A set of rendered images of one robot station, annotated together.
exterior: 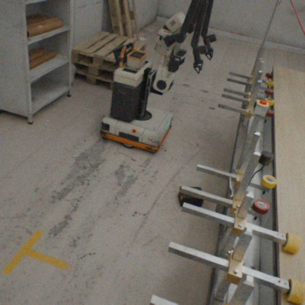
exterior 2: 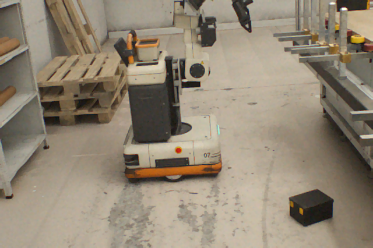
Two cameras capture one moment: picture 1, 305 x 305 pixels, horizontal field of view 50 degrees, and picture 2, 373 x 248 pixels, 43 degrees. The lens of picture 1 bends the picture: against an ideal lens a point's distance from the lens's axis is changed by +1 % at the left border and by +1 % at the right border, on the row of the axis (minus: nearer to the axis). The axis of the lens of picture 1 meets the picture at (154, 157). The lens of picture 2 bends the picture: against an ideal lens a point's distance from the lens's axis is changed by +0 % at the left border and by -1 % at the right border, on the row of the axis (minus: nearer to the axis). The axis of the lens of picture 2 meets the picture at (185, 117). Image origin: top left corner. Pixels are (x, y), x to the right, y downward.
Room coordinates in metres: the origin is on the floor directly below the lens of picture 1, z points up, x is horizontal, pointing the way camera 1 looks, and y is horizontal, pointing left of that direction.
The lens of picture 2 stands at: (-0.01, 0.60, 1.50)
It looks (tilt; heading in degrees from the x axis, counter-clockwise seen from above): 19 degrees down; 352
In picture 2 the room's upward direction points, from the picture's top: 5 degrees counter-clockwise
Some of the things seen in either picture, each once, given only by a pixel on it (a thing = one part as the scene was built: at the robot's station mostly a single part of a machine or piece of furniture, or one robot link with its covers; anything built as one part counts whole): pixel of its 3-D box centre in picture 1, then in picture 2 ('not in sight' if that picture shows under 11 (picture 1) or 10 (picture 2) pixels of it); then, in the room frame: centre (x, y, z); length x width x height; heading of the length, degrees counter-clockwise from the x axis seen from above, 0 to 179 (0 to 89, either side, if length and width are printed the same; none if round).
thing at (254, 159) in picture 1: (242, 189); not in sight; (1.37, -0.48, 0.93); 0.04 x 0.04 x 0.48; 79
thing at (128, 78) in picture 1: (135, 86); (155, 89); (3.27, 0.34, 0.59); 0.55 x 0.34 x 0.83; 169
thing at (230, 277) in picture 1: (235, 265); not in sight; (0.86, -0.38, 0.95); 0.14 x 0.06 x 0.05; 169
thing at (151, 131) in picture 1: (138, 124); (173, 144); (3.25, 0.25, 0.16); 0.67 x 0.64 x 0.25; 79
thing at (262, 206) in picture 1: (258, 211); not in sight; (1.31, -0.58, 0.85); 0.08 x 0.08 x 0.11
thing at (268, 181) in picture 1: (266, 186); not in sight; (1.55, -0.67, 0.85); 0.08 x 0.08 x 0.11
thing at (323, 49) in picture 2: (245, 100); (325, 49); (2.81, -0.71, 0.84); 0.43 x 0.03 x 0.04; 79
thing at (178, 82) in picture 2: (161, 83); (191, 71); (3.28, 0.08, 0.68); 0.28 x 0.27 x 0.25; 169
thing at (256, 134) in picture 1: (244, 166); not in sight; (1.61, -0.53, 0.91); 0.04 x 0.04 x 0.48; 79
